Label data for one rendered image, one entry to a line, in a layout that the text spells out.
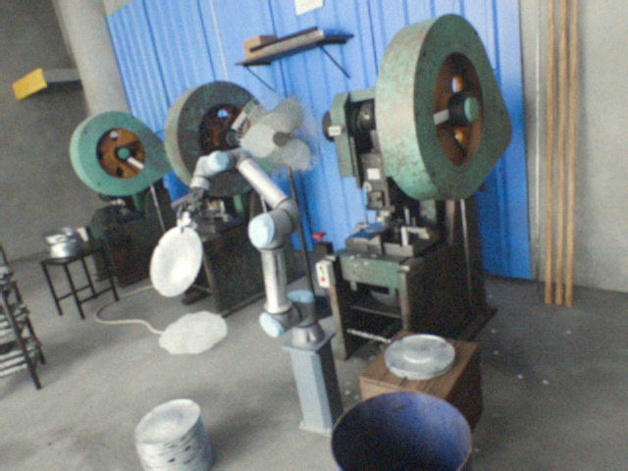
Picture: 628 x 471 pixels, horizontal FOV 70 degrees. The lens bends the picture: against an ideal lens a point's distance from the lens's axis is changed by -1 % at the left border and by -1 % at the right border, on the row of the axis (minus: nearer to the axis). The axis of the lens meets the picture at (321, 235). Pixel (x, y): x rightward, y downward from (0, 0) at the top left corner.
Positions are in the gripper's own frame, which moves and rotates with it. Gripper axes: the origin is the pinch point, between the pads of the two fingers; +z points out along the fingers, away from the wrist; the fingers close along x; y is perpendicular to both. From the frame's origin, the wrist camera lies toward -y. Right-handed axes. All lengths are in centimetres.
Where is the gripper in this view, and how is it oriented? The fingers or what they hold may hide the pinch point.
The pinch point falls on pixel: (181, 232)
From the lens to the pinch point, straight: 195.5
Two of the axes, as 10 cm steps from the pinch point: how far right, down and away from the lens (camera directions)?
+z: -1.7, 9.0, -4.1
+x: 4.1, 4.4, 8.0
